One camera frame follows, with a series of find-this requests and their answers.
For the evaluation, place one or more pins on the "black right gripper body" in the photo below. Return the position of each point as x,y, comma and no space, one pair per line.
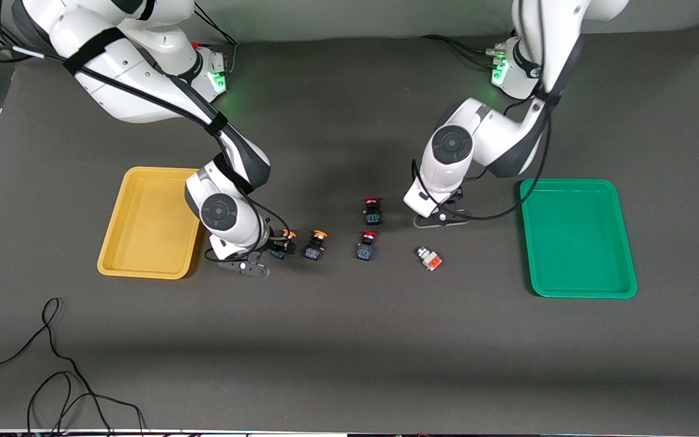
272,241

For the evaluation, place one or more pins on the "yellow push button switch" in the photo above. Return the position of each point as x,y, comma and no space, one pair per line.
313,251
289,233

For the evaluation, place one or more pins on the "button switch with orange block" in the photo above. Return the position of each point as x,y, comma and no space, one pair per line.
431,261

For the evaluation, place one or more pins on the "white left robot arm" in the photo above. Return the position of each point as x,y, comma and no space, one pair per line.
507,139

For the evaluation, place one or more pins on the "dark grey table mat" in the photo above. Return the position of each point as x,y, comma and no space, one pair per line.
349,340

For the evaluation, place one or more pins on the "yellow plastic tray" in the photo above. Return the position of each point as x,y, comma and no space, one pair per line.
143,224

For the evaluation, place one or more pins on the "green plastic tray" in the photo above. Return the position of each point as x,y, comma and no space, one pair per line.
577,243

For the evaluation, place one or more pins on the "red push button switch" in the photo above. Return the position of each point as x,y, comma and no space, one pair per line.
364,251
372,215

